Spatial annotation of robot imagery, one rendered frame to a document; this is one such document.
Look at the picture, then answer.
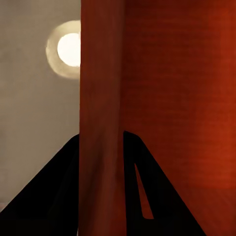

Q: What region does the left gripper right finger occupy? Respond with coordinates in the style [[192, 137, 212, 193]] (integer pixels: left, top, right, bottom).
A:
[[123, 131, 206, 236]]

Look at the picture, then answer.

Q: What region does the storage box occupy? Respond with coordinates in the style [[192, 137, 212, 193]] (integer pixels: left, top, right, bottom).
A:
[[78, 0, 236, 236]]

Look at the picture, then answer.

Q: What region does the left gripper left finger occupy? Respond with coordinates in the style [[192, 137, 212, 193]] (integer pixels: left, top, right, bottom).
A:
[[0, 134, 79, 236]]

